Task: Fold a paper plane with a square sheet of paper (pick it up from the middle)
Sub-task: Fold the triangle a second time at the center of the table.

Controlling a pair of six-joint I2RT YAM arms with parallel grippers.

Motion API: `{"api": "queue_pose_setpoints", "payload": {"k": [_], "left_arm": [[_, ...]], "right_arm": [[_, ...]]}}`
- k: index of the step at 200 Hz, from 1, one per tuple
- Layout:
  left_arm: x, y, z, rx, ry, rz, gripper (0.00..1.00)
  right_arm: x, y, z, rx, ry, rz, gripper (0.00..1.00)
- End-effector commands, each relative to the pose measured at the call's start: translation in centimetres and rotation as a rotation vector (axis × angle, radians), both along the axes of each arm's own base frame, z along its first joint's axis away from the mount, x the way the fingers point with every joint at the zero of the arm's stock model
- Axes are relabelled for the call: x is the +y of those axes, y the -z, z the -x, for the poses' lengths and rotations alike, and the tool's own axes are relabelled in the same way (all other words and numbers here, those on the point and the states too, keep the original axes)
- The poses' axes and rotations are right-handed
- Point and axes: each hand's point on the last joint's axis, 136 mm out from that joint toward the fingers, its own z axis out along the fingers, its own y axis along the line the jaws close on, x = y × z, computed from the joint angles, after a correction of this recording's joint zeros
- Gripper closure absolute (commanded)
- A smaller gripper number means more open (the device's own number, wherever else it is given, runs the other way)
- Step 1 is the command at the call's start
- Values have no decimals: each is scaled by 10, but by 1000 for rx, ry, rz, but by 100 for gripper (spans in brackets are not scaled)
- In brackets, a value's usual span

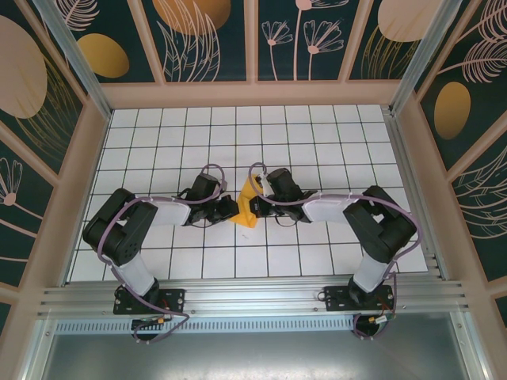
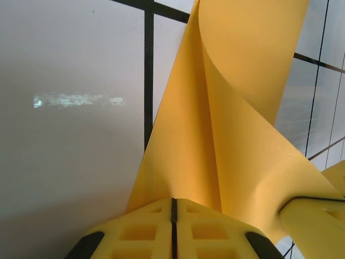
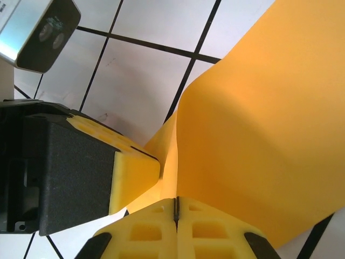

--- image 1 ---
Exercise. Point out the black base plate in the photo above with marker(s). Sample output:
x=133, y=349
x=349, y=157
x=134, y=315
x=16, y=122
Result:
x=336, y=302
x=174, y=301

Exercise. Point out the grey metal sheet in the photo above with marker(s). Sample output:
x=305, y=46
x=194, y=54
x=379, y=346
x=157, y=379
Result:
x=253, y=358

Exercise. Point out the long aluminium base rail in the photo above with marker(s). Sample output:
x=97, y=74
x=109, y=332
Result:
x=253, y=297

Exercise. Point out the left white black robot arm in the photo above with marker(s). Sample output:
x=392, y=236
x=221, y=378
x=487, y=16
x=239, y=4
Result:
x=170, y=213

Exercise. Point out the yellow paper sheet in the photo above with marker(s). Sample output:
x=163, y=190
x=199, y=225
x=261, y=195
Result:
x=245, y=198

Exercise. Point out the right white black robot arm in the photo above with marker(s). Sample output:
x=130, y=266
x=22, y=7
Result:
x=328, y=210

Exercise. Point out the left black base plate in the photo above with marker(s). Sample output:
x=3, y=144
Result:
x=174, y=301

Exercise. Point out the aluminium frame post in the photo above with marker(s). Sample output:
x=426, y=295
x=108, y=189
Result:
x=431, y=55
x=75, y=59

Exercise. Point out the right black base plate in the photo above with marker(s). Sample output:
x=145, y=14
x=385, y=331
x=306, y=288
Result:
x=336, y=302

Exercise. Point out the wide aluminium side rail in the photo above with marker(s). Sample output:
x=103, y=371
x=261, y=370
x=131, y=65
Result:
x=407, y=158

